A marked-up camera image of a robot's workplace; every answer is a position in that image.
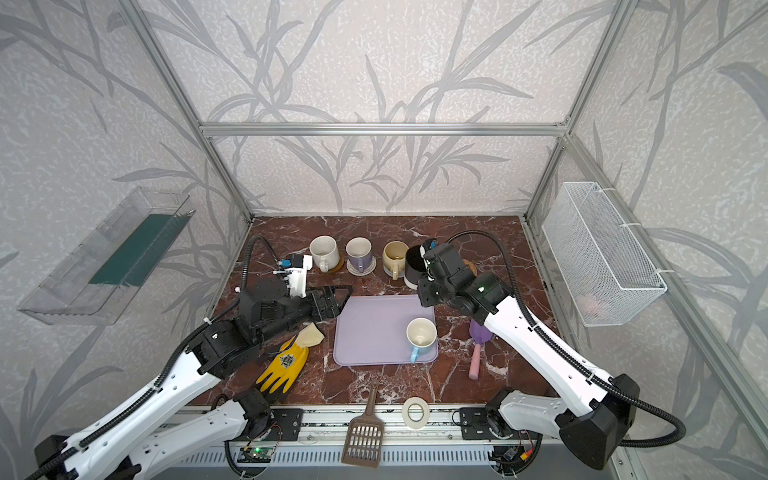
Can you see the white tape roll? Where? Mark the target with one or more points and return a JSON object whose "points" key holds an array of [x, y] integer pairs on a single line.
{"points": [[415, 413]]}

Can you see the white wire mesh basket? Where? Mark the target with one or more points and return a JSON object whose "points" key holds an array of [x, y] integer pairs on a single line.
{"points": [[597, 253]]}

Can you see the green circuit board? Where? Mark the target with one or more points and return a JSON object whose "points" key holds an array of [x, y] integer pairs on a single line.
{"points": [[255, 455]]}

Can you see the lilac plastic tray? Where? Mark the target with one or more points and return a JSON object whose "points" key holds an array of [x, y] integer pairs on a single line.
{"points": [[371, 331]]}

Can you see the light blue mug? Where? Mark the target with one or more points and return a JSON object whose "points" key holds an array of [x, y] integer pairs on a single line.
{"points": [[421, 334]]}

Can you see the rattan wicker coaster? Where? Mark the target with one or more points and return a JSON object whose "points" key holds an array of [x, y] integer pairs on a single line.
{"points": [[471, 266]]}

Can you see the purple scoop pink handle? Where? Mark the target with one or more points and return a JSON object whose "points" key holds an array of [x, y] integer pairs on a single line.
{"points": [[480, 335]]}

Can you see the black mug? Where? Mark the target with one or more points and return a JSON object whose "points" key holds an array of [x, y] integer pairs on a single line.
{"points": [[414, 267]]}

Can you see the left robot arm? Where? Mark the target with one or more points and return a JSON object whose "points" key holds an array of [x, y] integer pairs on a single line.
{"points": [[128, 442]]}

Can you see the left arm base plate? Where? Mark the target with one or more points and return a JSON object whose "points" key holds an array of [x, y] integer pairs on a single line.
{"points": [[285, 425]]}

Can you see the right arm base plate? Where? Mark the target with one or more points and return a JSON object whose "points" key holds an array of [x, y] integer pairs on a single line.
{"points": [[474, 425]]}

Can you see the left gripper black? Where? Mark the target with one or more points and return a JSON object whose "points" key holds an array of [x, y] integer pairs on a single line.
{"points": [[318, 302]]}

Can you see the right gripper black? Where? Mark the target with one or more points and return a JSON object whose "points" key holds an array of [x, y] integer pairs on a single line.
{"points": [[429, 287]]}

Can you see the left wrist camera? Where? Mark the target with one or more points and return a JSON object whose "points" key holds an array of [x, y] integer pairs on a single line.
{"points": [[294, 269]]}

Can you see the brown wooden coaster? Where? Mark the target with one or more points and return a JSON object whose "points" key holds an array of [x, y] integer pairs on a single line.
{"points": [[334, 269]]}

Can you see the yellow work glove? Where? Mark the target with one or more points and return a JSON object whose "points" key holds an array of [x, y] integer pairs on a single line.
{"points": [[285, 368]]}

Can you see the white speckled mug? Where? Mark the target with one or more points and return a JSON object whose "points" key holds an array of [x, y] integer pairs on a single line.
{"points": [[324, 250]]}

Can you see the clear plastic wall bin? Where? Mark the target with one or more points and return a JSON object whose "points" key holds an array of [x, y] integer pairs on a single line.
{"points": [[95, 283]]}

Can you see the grey-blue woven coaster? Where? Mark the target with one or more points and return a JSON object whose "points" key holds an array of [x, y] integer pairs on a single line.
{"points": [[395, 274]]}

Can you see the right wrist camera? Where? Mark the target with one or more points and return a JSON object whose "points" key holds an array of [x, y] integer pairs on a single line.
{"points": [[442, 260]]}

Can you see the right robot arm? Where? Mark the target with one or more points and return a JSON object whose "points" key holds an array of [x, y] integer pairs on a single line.
{"points": [[592, 413]]}

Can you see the brown slotted spatula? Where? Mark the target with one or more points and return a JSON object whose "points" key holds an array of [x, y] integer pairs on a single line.
{"points": [[363, 442]]}

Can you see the beige ceramic mug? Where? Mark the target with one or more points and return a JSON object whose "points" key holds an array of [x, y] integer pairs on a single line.
{"points": [[394, 254]]}

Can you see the lilac mug white inside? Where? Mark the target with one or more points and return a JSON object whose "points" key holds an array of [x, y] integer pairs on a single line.
{"points": [[359, 250]]}

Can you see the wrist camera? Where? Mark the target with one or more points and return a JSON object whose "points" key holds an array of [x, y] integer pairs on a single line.
{"points": [[442, 260], [294, 269]]}

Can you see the pink object in basket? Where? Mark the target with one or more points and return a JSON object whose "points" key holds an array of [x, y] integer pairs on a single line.
{"points": [[591, 306]]}

